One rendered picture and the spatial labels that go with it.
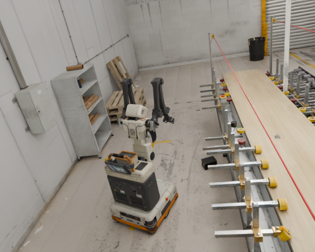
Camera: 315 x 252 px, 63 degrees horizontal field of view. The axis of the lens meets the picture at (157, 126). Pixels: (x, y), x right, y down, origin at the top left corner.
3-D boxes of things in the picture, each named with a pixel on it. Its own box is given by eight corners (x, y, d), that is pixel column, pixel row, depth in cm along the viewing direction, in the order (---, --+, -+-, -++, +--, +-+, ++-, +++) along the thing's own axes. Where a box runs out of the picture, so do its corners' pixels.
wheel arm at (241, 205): (212, 210, 193) (212, 206, 191) (212, 206, 196) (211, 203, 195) (283, 207, 184) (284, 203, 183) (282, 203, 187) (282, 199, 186)
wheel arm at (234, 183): (210, 188, 215) (209, 184, 214) (209, 185, 218) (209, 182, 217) (273, 184, 206) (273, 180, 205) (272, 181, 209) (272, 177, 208)
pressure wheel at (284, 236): (286, 244, 163) (278, 238, 161) (282, 234, 170) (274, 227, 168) (294, 240, 160) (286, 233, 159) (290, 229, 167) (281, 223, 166)
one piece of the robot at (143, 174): (152, 221, 295) (137, 160, 260) (115, 209, 323) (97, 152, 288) (166, 201, 320) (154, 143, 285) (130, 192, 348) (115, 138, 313)
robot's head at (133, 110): (138, 116, 285) (141, 103, 288) (123, 115, 296) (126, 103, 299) (145, 120, 297) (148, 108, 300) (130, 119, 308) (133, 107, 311)
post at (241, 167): (241, 210, 227) (239, 165, 207) (241, 207, 230) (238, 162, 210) (245, 210, 226) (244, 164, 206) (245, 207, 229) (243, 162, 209)
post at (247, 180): (247, 229, 203) (245, 180, 182) (246, 225, 206) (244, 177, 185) (251, 229, 202) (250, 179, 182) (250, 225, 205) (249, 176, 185)
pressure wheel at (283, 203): (276, 200, 191) (278, 211, 187) (278, 197, 185) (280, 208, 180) (284, 200, 190) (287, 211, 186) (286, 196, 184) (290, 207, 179)
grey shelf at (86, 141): (78, 160, 484) (49, 80, 418) (94, 137, 564) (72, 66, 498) (101, 158, 476) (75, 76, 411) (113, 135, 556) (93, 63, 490)
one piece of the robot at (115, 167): (136, 178, 278) (126, 167, 262) (111, 172, 296) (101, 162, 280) (140, 169, 284) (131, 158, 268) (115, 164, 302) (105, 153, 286)
